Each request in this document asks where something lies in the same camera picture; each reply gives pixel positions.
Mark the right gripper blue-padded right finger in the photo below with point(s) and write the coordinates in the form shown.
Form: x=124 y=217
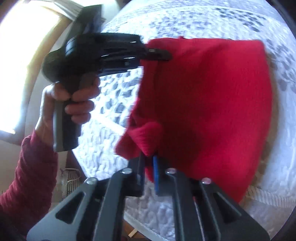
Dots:
x=202 y=210

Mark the wooden window frame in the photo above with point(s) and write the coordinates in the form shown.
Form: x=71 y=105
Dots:
x=35 y=66

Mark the grey pleated curtain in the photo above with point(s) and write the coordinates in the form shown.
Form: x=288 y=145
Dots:
x=70 y=9

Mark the wire basket on floor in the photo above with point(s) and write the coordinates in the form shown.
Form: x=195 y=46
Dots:
x=70 y=180

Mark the red sleeved left forearm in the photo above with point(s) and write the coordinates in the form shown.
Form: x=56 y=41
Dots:
x=28 y=198

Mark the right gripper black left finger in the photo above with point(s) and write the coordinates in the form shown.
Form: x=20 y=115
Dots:
x=95 y=210

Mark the white grey quilted bedspread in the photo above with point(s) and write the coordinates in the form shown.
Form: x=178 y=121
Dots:
x=270 y=199

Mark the red knit garment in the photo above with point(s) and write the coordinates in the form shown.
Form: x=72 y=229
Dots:
x=207 y=111

